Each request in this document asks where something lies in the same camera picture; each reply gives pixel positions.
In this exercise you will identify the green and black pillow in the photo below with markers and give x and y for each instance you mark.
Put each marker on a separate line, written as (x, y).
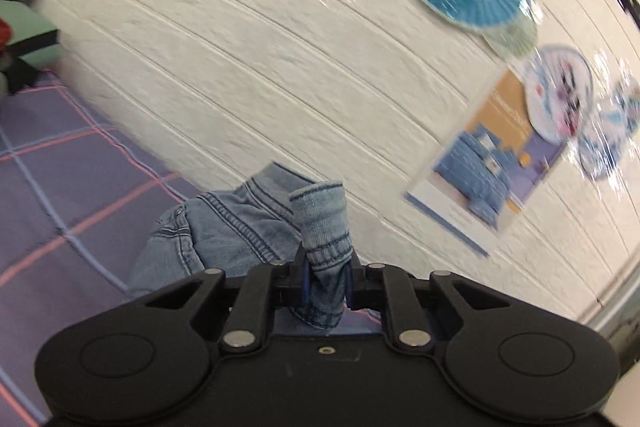
(30, 34)

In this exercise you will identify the wall poster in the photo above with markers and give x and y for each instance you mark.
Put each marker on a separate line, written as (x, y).
(492, 167)

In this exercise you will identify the orange-red folded garment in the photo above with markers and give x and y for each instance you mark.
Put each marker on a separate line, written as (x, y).
(4, 38)

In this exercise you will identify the light blue printed paper fan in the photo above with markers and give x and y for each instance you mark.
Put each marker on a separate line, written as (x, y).
(607, 132)

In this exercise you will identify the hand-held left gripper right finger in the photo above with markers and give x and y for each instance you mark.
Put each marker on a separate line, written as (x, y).
(348, 282)

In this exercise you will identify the pale green paper fan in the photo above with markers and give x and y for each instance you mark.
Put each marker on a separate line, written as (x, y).
(512, 39)

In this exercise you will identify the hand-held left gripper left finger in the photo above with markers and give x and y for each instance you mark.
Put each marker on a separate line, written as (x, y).
(303, 279)

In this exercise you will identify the light blue denim pants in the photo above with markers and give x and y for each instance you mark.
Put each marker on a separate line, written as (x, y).
(235, 227)

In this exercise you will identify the round cartoon paper plate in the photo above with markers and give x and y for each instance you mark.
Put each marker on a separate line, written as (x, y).
(560, 92)

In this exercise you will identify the purple plaid bedsheet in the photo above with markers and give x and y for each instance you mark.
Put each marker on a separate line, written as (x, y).
(60, 187)

